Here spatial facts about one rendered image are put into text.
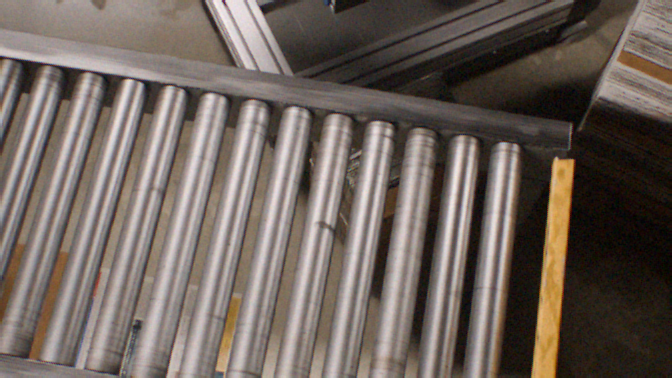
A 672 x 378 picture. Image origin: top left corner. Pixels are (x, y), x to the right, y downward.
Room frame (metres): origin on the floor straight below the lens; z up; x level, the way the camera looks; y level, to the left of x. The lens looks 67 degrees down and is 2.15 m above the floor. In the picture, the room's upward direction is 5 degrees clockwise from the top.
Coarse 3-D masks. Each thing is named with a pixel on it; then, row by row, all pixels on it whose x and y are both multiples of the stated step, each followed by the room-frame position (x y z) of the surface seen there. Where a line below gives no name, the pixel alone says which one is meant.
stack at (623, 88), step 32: (640, 0) 1.17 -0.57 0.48; (640, 32) 0.94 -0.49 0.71; (608, 64) 1.12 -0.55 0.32; (608, 96) 0.94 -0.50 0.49; (640, 96) 0.92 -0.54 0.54; (576, 128) 1.04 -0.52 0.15; (640, 128) 0.91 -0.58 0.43; (576, 160) 0.94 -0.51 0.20; (608, 160) 0.92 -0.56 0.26; (640, 160) 0.90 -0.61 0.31; (576, 192) 0.92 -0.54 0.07; (608, 192) 0.91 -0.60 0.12; (640, 192) 0.88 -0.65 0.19; (640, 224) 0.87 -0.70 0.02
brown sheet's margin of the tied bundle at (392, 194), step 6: (438, 168) 0.82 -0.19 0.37; (444, 168) 0.82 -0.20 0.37; (438, 174) 0.80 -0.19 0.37; (438, 180) 0.79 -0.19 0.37; (438, 186) 0.78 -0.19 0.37; (390, 192) 0.76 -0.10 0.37; (396, 192) 0.76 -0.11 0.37; (432, 192) 0.77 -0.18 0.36; (390, 198) 0.74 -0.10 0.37; (396, 198) 0.75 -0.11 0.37; (390, 204) 0.73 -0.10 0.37; (390, 210) 0.72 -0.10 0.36; (384, 216) 0.71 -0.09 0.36
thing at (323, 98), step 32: (0, 32) 0.79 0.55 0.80; (32, 64) 0.75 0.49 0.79; (64, 64) 0.74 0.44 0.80; (96, 64) 0.75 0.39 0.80; (128, 64) 0.75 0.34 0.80; (160, 64) 0.76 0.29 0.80; (192, 64) 0.76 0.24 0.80; (64, 96) 0.74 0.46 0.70; (192, 96) 0.72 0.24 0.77; (224, 96) 0.72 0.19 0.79; (256, 96) 0.71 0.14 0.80; (288, 96) 0.72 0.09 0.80; (320, 96) 0.72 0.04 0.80; (352, 96) 0.73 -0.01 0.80; (384, 96) 0.73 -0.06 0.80; (320, 128) 0.70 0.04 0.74; (416, 128) 0.69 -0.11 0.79; (448, 128) 0.69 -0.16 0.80; (480, 128) 0.69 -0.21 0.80; (512, 128) 0.70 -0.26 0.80; (544, 128) 0.70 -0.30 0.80; (480, 160) 0.68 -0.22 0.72; (544, 160) 0.67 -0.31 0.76
